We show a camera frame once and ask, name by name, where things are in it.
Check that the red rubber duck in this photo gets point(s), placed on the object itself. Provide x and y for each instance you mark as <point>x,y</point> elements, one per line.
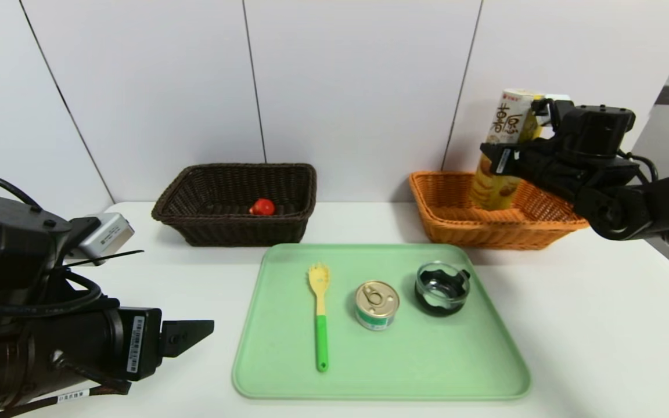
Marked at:
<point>263,208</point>

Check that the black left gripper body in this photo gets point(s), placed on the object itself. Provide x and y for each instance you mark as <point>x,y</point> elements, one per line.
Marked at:
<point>139,343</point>

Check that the light green plastic tray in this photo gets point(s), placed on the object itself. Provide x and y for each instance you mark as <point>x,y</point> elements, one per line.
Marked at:
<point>456,360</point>

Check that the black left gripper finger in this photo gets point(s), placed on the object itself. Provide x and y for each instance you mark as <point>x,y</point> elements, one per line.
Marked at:
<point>183,337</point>

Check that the black wall bracket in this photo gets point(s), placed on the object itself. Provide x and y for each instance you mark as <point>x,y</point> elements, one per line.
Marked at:
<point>668,95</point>

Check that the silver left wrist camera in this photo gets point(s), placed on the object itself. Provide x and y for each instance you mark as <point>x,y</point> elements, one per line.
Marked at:
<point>105,235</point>

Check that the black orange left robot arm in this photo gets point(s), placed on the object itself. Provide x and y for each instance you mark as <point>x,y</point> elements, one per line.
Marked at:
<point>15,354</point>

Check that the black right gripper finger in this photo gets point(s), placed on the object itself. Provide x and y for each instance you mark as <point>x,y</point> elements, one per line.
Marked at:
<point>488,157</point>

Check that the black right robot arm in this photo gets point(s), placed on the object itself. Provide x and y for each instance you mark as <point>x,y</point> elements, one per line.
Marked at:
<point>659,197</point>

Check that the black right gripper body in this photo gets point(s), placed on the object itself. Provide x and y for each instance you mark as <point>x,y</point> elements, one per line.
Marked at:
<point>502,160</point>

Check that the tin can green label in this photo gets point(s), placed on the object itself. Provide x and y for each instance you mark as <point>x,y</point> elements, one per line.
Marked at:
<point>376,302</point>

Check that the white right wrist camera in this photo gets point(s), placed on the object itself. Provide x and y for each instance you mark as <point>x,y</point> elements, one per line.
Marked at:
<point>546,113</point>

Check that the tall yellow snack box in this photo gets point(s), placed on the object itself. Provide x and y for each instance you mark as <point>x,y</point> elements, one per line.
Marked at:
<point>503,122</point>

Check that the dark brown wicker basket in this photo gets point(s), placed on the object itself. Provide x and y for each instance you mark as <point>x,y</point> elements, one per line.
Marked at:
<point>241,232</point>

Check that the glass jar black lid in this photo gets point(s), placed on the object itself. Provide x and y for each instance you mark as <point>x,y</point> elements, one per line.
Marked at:
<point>441,303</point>

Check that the orange wicker basket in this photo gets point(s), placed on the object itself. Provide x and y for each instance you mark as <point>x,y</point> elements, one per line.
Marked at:
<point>456,232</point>

